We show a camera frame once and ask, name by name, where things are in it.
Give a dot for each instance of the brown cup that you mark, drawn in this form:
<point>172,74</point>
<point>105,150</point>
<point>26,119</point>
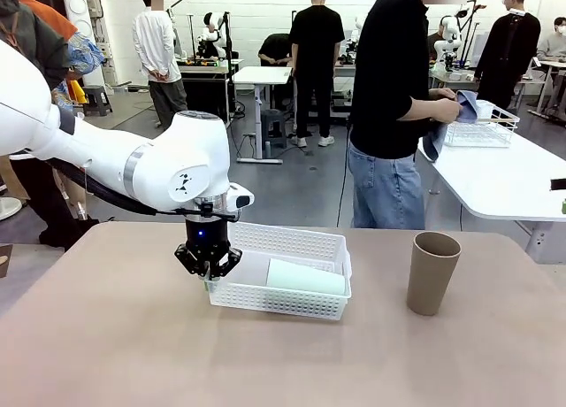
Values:
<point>431,283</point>

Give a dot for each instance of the white standing desk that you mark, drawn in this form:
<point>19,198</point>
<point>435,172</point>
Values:
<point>261,75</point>

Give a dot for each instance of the person's right hand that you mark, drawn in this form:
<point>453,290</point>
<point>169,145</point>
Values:
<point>446,110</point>

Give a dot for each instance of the person's right forearm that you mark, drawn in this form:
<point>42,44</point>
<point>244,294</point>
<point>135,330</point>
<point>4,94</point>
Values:
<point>415,109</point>

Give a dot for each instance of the bent person in black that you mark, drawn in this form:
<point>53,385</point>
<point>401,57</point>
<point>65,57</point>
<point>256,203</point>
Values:
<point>274,46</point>

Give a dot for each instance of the figure in dark puffer jacket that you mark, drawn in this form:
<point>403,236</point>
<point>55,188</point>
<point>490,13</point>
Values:
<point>40,48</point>

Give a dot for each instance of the person's left hand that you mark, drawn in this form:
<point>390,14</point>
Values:
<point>442,94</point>

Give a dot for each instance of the pale green cup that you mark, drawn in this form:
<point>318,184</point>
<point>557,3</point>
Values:
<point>305,278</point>

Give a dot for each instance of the person in black t-shirt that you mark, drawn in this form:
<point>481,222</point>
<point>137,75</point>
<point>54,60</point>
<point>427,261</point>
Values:
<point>316,40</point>

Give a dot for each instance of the blue cloth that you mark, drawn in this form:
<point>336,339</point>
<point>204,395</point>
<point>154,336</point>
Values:
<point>468,108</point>

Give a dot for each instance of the metal shelf rack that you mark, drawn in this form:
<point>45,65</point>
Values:
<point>104,48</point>

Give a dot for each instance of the person in white shirt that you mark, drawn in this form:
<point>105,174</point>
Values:
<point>155,44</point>

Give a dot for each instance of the grey round stool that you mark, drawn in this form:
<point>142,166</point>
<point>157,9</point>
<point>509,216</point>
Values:
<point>272,124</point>

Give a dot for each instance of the white desk with grey legs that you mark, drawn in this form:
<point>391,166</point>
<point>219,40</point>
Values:
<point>548,64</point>

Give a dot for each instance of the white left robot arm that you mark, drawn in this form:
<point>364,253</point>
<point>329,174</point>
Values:
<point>177,159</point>

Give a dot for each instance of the white cup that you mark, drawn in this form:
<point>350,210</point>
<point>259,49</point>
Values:
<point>485,109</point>

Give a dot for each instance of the white perforated plastic basket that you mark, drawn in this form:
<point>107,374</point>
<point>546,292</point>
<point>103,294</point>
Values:
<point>274,303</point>

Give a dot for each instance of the white round fan base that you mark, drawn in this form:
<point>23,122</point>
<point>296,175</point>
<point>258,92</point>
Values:
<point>9,208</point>

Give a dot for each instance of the person in black polo shirt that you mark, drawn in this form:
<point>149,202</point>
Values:
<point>389,71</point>

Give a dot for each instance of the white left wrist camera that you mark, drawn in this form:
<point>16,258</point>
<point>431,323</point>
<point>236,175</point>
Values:
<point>242,200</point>

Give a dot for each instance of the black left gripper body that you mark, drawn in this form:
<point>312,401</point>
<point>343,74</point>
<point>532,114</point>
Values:
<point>208,236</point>

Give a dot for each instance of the person with face mask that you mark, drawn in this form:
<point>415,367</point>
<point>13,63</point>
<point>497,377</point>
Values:
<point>555,40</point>

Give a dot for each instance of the mannequin in orange blue clothes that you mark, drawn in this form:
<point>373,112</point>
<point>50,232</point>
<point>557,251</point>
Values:
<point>84,53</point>

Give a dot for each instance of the grey step stool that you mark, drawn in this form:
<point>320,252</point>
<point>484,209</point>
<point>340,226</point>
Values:
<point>97,99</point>

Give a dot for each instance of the person in black jacket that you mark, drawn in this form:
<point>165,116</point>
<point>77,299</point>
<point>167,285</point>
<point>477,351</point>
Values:
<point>508,48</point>

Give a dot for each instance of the black workbench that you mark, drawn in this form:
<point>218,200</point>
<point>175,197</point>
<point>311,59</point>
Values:
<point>208,93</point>

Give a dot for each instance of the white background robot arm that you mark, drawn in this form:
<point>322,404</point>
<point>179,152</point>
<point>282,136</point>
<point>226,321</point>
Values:
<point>212,31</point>
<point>448,31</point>

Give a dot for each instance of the large white table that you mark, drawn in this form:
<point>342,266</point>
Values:
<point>508,181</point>

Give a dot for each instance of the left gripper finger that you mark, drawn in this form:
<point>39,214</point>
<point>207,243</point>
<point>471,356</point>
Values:
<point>225,265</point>
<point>190,261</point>

